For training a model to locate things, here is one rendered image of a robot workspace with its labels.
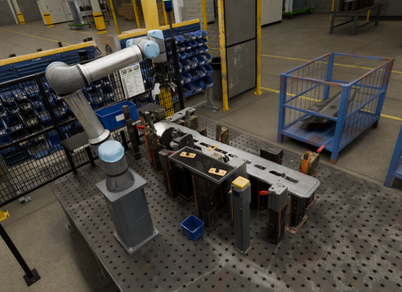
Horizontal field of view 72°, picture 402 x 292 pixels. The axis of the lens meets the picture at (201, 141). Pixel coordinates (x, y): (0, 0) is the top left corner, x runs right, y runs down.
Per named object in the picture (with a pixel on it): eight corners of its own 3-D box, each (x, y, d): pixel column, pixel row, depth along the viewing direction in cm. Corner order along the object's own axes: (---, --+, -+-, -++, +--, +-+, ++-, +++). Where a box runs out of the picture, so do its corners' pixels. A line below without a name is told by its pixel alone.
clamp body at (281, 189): (288, 235, 156) (292, 185, 138) (277, 248, 149) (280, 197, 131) (273, 227, 162) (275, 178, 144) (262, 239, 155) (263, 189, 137)
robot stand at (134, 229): (130, 256, 154) (111, 201, 134) (113, 236, 168) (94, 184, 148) (160, 234, 165) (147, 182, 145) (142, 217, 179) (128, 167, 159)
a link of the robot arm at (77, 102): (104, 167, 145) (41, 73, 114) (97, 155, 156) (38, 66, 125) (125, 155, 149) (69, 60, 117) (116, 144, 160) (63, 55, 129)
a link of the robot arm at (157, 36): (143, 31, 140) (158, 28, 144) (147, 53, 146) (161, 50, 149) (149, 32, 134) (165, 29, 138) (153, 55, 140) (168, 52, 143)
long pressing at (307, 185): (324, 179, 150) (325, 176, 150) (305, 201, 137) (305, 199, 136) (164, 119, 238) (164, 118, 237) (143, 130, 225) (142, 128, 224)
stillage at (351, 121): (323, 112, 439) (331, 51, 392) (377, 127, 384) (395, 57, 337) (277, 142, 376) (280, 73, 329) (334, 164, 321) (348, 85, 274)
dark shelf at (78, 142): (166, 110, 253) (166, 107, 251) (72, 154, 200) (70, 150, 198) (152, 105, 267) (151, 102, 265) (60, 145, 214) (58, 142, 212)
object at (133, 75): (146, 92, 257) (139, 58, 242) (125, 100, 244) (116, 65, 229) (145, 91, 259) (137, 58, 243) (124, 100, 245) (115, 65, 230)
